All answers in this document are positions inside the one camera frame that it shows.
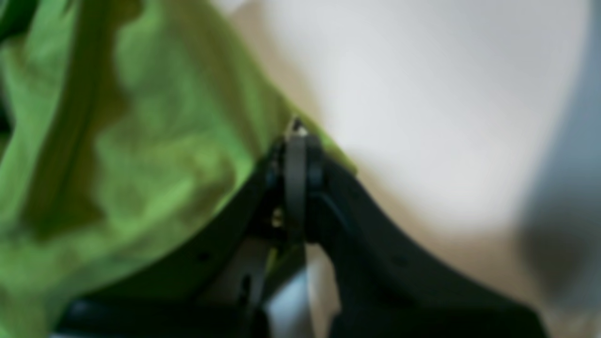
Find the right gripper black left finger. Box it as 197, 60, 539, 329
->
56, 136, 307, 338

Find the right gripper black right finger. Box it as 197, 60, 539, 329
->
306, 136, 547, 338

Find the green t-shirt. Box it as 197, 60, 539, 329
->
0, 0, 356, 338

